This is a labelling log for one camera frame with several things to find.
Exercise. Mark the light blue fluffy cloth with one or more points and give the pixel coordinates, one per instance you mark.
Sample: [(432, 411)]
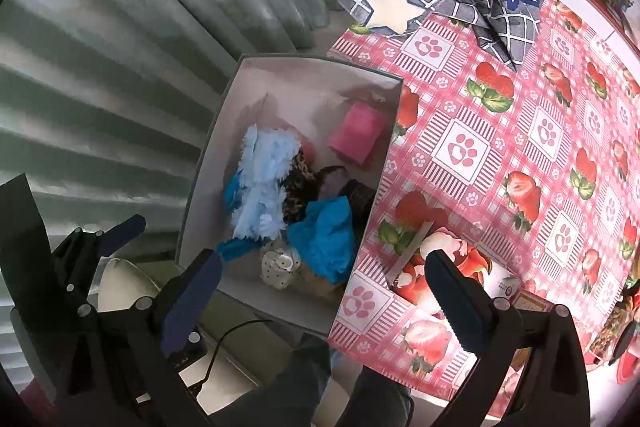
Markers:
[(265, 172)]

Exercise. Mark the orange red cloth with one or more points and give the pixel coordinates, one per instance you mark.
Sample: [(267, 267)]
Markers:
[(307, 151)]

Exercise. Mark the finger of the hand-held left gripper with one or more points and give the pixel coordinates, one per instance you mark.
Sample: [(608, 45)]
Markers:
[(122, 231)]

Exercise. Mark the white storage box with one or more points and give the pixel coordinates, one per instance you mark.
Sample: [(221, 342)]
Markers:
[(280, 82)]

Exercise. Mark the red round mat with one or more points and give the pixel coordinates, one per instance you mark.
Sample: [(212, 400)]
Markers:
[(630, 367)]

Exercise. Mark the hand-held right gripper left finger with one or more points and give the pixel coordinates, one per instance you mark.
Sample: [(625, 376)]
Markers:
[(192, 302)]

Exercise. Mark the pink strawberry print tablecloth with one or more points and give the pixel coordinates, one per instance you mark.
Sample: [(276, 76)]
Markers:
[(500, 117)]

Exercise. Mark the fox print packet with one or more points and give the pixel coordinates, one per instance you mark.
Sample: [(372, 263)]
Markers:
[(410, 279)]

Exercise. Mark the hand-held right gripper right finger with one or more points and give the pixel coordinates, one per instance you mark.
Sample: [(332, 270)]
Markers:
[(460, 302)]

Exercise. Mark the leopard print cloth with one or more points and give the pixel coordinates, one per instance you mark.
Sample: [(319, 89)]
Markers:
[(297, 192)]

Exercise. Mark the white polka dot satin cloth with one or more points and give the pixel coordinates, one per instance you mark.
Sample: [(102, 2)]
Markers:
[(277, 267)]

